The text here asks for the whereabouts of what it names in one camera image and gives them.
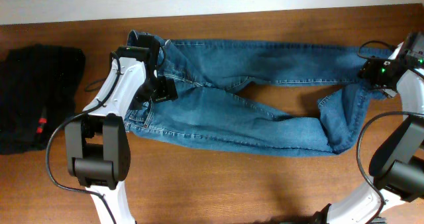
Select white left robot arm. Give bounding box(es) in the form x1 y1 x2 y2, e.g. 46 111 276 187
64 35 178 223

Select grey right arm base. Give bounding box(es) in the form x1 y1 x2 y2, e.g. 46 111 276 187
281 217 388 224

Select blue denim jeans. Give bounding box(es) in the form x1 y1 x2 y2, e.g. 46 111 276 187
124 39 391 157

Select black fabric bag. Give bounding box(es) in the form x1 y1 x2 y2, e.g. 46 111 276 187
1 44 85 154

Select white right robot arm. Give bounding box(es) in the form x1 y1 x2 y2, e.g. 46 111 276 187
310 32 423 224

